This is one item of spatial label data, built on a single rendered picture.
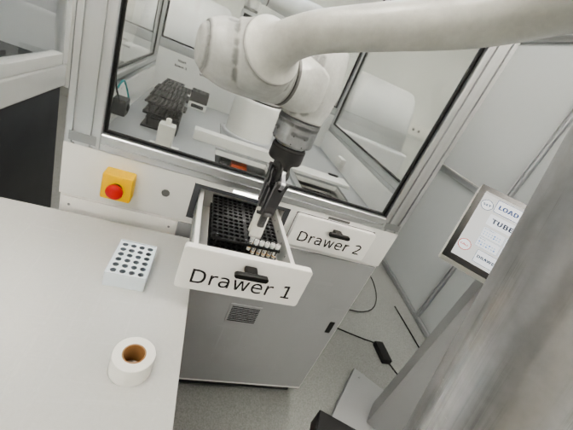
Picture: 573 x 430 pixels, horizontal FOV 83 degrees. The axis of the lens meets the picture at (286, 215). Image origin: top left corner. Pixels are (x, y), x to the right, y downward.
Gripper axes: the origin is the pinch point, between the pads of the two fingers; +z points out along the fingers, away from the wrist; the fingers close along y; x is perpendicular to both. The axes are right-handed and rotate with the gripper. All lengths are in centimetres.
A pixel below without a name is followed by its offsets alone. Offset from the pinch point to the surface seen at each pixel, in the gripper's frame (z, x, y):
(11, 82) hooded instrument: 6, -81, -67
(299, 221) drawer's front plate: 5.2, 17.2, -17.4
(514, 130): -52, 173, -116
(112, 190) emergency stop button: 7.6, -34.1, -11.8
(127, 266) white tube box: 17.2, -25.7, 3.6
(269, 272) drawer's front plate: 5.9, 3.4, 10.6
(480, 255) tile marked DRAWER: -5, 76, -7
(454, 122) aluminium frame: -38, 49, -19
